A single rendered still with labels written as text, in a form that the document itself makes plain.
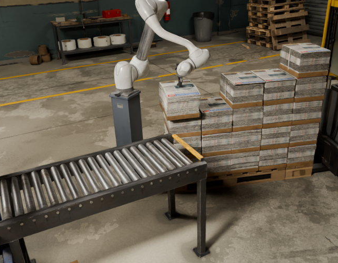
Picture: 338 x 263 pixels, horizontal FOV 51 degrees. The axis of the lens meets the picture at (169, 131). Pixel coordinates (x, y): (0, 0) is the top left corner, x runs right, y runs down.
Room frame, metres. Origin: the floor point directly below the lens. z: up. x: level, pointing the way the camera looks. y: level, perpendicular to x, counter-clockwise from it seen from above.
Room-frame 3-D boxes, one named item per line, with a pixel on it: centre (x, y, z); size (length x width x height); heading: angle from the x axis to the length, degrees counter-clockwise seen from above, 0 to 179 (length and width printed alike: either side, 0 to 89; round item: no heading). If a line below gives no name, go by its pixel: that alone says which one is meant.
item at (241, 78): (3.09, -0.69, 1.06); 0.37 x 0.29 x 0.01; 9
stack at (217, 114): (3.09, -0.56, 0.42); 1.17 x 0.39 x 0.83; 98
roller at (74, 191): (1.92, 0.65, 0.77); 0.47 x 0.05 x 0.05; 26
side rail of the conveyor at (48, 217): (1.78, 0.36, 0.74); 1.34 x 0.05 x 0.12; 116
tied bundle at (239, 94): (3.11, -0.68, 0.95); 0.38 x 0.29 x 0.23; 9
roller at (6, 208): (1.75, 1.01, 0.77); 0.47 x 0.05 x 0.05; 26
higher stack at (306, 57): (3.19, -1.27, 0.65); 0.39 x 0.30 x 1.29; 8
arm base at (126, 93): (2.97, 0.39, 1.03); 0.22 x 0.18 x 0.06; 150
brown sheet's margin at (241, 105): (3.10, -0.68, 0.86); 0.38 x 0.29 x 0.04; 9
